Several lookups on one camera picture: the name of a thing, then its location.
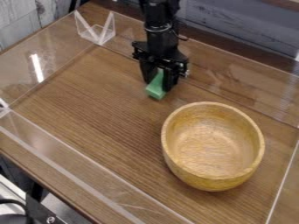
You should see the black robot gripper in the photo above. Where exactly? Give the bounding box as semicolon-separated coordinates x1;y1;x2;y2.
132;25;188;92

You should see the green rectangular block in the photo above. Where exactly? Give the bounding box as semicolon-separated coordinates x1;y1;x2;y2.
144;69;165;100

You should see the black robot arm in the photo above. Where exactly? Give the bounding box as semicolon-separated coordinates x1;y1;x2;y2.
132;0;189;92

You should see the brown wooden bowl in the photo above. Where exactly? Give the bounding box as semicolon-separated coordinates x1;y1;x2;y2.
161;101;265;192

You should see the clear acrylic corner bracket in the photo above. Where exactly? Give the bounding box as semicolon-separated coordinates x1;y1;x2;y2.
73;10;116;46

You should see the clear acrylic tray wall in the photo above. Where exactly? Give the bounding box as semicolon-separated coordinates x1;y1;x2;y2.
0;99;195;224

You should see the black metal base plate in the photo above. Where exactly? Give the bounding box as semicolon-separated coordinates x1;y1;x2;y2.
22;192;94;224

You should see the black cable on floor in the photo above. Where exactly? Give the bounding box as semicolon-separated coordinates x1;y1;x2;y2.
0;199;33;224

